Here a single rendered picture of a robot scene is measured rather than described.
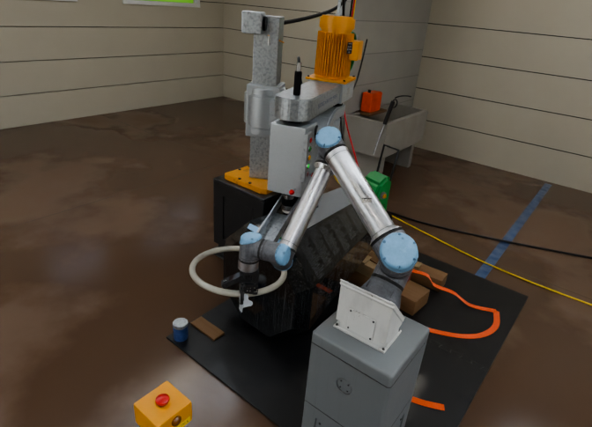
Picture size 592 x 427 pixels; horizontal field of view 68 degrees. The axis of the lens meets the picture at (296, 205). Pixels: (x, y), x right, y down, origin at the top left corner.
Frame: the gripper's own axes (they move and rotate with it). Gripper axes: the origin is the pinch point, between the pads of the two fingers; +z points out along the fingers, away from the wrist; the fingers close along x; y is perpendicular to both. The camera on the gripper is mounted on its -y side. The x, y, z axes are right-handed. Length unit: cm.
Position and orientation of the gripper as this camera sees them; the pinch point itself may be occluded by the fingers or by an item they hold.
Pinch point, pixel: (240, 305)
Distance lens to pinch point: 208.9
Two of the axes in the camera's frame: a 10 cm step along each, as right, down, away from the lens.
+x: -1.5, -3.8, 9.1
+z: -1.2, 9.2, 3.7
